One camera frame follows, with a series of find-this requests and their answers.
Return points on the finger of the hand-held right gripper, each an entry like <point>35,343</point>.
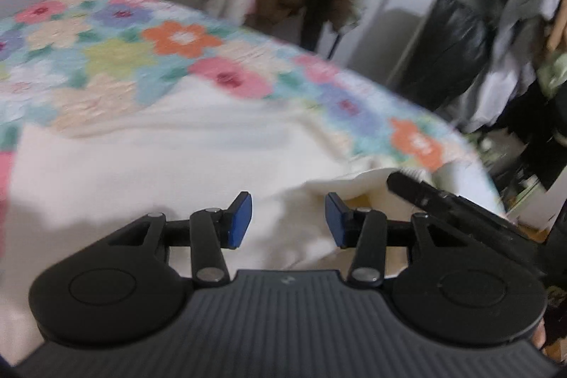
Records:
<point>447,205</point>

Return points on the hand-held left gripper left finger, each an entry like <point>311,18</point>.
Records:
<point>241,221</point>

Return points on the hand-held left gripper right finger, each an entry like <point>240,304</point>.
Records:
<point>334,221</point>

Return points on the cream sweater with green patch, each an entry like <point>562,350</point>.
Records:
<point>155,165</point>

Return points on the black shiny hanging jacket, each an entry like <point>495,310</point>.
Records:
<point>447,50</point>

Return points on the floral quilted bedspread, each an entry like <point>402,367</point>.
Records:
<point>110,59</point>

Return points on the grey hanging hoodie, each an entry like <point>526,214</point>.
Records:
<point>518,6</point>

